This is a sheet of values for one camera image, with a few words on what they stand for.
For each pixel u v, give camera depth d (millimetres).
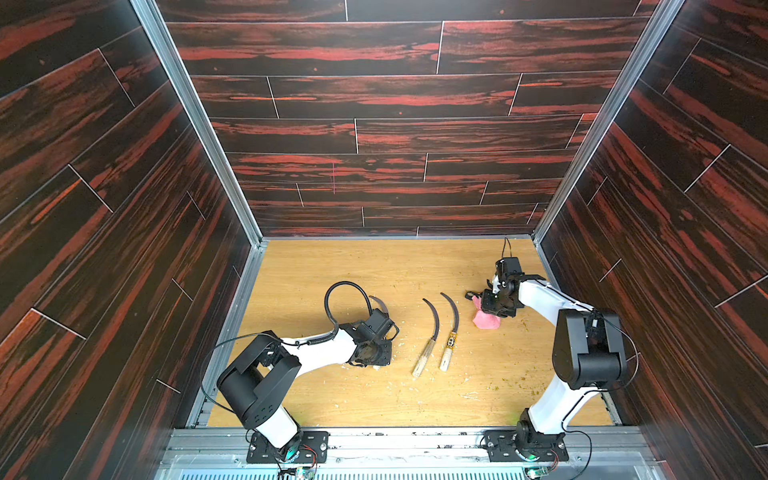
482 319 908
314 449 730
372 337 697
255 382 449
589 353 486
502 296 745
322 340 557
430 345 907
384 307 1004
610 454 734
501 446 732
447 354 884
